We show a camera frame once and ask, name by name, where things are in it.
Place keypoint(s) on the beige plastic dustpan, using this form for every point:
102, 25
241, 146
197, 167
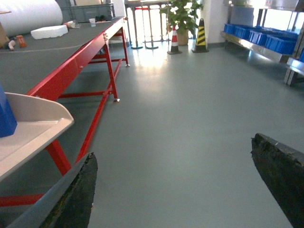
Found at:
39, 122

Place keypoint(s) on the clear plastic cup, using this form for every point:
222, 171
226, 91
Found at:
92, 22

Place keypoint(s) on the large white roll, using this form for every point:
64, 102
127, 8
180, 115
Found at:
23, 16

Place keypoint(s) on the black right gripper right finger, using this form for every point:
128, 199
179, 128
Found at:
282, 170

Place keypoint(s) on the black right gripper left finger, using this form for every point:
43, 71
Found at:
68, 203

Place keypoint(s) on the stainless steel shelf rack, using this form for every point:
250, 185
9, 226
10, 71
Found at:
293, 62

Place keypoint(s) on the large cardboard box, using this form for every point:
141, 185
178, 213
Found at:
3, 36

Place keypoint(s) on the red white traffic cone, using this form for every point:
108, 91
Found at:
174, 43

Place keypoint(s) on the metal railing barrier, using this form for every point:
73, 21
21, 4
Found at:
146, 25

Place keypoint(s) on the blue plastic part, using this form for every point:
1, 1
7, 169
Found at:
8, 121

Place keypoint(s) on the yellow black traffic cone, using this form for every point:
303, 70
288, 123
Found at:
200, 45

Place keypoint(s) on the white foam block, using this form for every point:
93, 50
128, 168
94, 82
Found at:
49, 32

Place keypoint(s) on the green potted plant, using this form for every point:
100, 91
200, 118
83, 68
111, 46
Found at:
183, 15

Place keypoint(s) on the grey plastic crate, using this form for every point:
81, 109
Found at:
82, 14

